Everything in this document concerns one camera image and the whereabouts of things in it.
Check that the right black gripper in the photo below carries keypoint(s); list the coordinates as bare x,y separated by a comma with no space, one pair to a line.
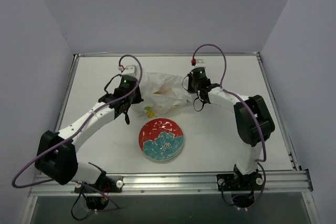
194,85

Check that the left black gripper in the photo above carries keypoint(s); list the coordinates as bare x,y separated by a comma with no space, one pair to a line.
135,94

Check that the white plastic bag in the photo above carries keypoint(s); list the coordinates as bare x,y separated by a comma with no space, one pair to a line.
162,94

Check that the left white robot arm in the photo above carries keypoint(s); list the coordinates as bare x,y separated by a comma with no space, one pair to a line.
57,152

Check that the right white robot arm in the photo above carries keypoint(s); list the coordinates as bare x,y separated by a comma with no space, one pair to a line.
253,120

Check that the red plate blue flower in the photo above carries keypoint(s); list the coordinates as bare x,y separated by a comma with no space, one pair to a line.
161,139

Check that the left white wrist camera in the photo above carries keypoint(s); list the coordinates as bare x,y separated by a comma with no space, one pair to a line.
130,70

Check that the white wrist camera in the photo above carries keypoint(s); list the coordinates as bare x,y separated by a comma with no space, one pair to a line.
130,70
198,63

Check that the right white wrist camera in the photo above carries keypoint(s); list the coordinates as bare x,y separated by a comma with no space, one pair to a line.
198,63

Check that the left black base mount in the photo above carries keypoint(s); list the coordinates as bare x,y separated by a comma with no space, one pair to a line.
96,195

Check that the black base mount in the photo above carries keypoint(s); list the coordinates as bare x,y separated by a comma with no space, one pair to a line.
96,195
240,191

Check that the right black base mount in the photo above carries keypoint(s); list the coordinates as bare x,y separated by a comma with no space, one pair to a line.
240,191

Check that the aluminium front rail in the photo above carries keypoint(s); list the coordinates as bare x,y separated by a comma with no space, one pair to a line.
282,181

